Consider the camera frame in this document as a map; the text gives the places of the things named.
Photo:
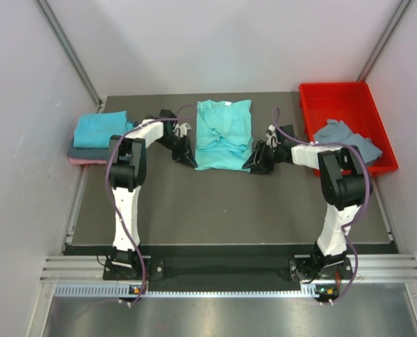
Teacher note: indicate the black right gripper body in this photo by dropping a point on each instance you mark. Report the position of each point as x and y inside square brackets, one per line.
[272, 156]

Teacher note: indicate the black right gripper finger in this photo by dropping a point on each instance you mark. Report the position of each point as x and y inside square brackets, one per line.
[253, 163]
[261, 169]

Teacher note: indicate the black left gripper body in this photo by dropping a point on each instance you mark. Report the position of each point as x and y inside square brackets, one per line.
[177, 145]

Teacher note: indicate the turquoise t-shirt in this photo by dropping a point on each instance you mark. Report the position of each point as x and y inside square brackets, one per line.
[224, 135]

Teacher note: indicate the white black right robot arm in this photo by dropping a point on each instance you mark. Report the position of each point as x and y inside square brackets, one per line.
[346, 188]

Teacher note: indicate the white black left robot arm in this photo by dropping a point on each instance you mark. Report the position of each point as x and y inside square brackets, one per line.
[125, 174]

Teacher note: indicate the grey-blue t-shirt in bin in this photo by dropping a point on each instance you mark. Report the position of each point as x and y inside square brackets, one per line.
[338, 132]

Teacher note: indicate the folded blue t-shirt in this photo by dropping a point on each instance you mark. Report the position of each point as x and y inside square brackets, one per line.
[95, 130]

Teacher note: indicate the red plastic bin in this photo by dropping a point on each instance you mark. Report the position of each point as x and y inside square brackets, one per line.
[352, 103]

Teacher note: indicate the folded pink t-shirt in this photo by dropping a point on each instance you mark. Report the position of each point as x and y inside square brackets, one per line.
[87, 161]

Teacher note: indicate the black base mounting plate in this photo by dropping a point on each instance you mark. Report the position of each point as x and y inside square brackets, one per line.
[204, 269]

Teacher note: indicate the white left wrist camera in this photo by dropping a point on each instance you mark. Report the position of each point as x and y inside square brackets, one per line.
[181, 130]

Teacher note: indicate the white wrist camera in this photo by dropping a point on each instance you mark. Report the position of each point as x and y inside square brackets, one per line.
[272, 137]
[181, 130]

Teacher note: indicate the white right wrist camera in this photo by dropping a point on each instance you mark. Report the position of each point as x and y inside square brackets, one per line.
[272, 137]

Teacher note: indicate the slotted grey cable duct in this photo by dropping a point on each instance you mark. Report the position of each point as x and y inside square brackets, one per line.
[131, 291]

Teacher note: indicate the left aluminium corner post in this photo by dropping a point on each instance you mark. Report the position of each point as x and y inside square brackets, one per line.
[66, 45]

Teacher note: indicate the aluminium corner post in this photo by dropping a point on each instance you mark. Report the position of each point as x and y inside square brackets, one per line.
[66, 45]
[388, 32]

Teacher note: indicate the right aluminium corner post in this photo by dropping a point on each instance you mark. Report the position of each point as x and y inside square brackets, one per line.
[388, 32]

